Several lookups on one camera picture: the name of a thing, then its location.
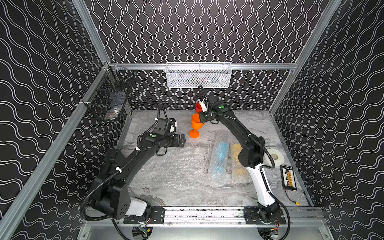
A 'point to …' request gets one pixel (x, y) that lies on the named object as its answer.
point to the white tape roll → (277, 156)
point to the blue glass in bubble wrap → (218, 166)
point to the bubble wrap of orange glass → (179, 178)
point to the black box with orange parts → (288, 177)
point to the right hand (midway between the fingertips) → (202, 115)
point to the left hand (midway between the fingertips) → (178, 137)
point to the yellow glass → (239, 173)
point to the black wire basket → (107, 98)
